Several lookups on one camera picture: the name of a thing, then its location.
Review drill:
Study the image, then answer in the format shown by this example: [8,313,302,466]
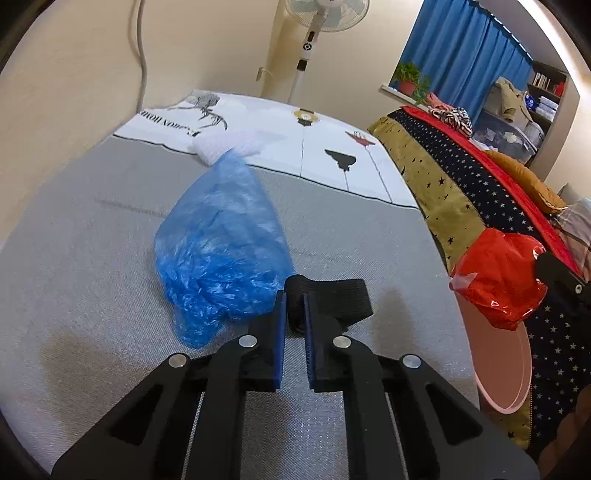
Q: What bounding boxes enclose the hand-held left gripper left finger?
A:
[51,290,288,480]

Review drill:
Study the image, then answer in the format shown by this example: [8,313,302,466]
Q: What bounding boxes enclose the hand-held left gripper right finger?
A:
[302,294,541,480]

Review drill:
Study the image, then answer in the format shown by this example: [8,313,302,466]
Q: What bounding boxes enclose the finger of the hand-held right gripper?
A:
[534,251,561,289]

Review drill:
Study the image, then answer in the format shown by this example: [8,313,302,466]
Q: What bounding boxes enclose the red-orange plastic bag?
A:
[449,228,548,330]

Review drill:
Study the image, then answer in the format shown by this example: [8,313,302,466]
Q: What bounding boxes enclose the black strap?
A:
[284,274,374,336]

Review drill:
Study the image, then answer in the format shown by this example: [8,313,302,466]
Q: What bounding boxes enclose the pink bin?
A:
[455,291,533,415]

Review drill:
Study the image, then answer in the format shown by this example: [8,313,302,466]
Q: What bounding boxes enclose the blue plastic bag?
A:
[154,152,295,350]

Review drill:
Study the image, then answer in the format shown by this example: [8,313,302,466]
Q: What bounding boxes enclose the plaid pillow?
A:
[551,198,591,278]

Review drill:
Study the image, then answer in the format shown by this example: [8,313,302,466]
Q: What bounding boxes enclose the red blanket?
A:
[401,105,583,274]

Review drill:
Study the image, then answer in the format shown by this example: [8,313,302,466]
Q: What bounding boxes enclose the orange pillow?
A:
[484,150,568,214]

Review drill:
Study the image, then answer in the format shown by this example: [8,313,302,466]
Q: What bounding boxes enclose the star-print blanket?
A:
[367,108,591,449]

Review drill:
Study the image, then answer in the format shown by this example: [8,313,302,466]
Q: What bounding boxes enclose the clear storage boxes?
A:
[471,111,546,165]

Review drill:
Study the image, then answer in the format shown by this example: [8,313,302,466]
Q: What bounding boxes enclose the beige jacket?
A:
[487,76,530,123]

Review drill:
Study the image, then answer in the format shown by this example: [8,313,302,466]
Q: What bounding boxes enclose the black and white striped cloth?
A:
[431,106,474,139]

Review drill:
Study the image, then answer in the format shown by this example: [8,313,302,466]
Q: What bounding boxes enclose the bookshelf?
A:
[526,62,568,136]

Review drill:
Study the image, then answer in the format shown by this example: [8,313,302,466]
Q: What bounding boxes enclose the white foam net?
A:
[191,130,278,165]

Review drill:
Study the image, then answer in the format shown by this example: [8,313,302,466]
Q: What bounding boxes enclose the white printed sheet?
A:
[113,90,421,209]

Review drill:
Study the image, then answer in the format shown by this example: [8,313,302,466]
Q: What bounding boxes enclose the potted green plant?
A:
[392,62,433,105]

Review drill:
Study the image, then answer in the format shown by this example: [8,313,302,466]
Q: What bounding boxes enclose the blue curtain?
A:
[389,0,534,110]

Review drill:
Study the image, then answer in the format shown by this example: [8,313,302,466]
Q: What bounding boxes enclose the white standing fan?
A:
[284,0,371,105]

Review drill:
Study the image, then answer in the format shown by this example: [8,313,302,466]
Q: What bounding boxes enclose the grey wall cable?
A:
[134,0,149,112]

